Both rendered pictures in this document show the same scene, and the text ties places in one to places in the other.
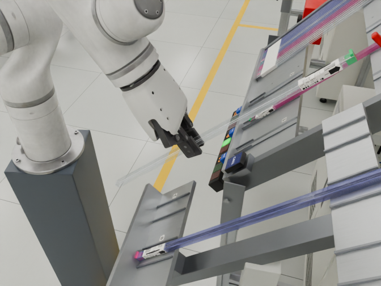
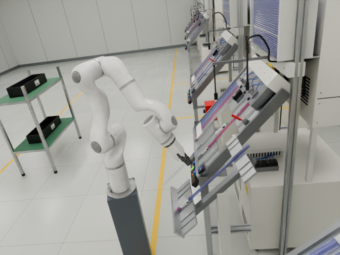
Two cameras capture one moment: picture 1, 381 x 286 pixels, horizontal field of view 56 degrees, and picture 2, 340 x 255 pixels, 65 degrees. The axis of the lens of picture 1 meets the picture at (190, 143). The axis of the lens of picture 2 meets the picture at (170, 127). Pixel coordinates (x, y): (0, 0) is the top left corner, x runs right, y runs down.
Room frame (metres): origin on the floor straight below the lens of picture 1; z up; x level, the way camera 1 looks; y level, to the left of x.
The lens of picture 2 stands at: (-0.70, 0.28, 1.74)
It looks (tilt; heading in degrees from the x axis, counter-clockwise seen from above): 26 degrees down; 349
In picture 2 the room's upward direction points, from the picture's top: 8 degrees counter-clockwise
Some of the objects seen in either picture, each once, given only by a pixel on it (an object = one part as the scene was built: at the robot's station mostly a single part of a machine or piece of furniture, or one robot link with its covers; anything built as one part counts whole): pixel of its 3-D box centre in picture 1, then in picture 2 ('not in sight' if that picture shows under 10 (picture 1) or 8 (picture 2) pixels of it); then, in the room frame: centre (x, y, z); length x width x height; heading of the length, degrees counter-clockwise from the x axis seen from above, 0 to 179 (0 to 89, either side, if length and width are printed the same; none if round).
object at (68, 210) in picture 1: (76, 224); (131, 228); (0.72, 0.39, 0.35); 0.18 x 0.18 x 0.70; 87
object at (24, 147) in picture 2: not in sight; (41, 118); (2.78, 1.28, 0.55); 0.91 x 0.46 x 1.10; 163
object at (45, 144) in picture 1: (39, 123); (118, 176); (0.72, 0.39, 0.79); 0.19 x 0.19 x 0.18
